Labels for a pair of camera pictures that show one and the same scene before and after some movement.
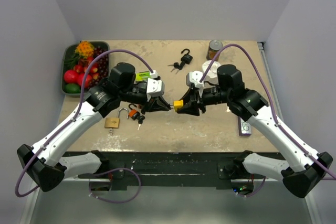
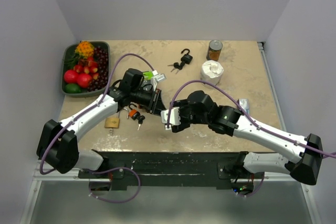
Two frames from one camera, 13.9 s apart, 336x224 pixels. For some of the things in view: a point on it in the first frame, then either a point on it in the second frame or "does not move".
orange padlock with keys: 135,114 does not move
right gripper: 193,102 → 184,125
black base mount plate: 123,169 does not move
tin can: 213,47 does not move
